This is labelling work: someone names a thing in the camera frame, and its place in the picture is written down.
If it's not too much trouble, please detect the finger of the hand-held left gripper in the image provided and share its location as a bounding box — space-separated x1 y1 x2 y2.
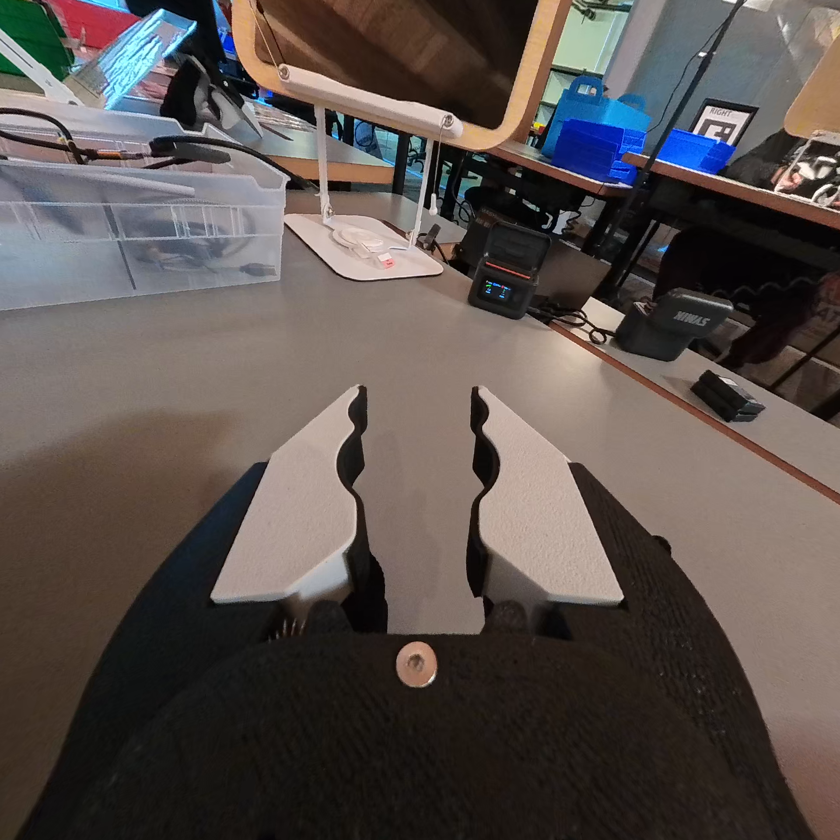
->
218 97 265 140

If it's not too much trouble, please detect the background table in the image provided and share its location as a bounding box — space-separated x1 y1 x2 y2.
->
486 139 840 232

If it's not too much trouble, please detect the dark box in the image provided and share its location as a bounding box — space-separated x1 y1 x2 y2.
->
541 236 614 309

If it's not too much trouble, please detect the blue plastic bin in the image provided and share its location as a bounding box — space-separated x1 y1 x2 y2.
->
646 128 737 175

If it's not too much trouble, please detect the black battery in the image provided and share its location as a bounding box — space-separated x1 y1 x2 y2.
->
690 369 767 423

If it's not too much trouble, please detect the clear plastic bin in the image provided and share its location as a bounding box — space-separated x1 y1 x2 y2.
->
0 107 258 179
0 159 290 311

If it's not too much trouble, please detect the wooden framed board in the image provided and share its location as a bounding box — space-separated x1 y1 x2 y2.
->
231 0 573 153
784 59 840 143

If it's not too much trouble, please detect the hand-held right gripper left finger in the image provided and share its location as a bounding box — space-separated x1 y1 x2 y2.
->
210 385 368 605

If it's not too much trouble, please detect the coiled black cable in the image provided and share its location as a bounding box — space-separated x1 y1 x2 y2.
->
123 220 278 282

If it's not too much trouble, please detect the black framed tag sign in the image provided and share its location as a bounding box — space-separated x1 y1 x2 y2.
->
689 98 760 149

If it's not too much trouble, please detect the black charging case with screen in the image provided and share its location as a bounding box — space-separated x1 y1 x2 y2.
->
467 221 552 321

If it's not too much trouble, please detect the green plastic bin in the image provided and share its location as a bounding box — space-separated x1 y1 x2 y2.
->
0 0 74 81

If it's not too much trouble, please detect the red plastic bin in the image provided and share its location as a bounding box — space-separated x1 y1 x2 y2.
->
49 0 143 51

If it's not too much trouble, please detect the white mounting plate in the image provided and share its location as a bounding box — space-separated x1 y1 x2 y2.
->
279 64 463 283

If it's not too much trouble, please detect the black light stand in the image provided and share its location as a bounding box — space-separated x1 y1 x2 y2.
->
607 0 750 293

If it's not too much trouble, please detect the black charger cable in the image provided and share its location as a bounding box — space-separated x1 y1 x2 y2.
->
525 303 618 346

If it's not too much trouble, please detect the dark grey charger dock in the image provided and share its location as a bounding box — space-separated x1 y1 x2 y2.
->
613 287 735 362

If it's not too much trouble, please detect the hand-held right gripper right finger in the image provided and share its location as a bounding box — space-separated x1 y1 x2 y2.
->
467 385 626 608

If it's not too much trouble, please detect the stack of blue plastic bins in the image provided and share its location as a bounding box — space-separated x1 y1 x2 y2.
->
541 75 652 158

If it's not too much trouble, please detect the clear plastic tray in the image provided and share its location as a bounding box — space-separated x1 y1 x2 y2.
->
66 10 198 110

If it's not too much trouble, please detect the black cable with thick plug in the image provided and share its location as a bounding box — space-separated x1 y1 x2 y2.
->
147 134 317 193

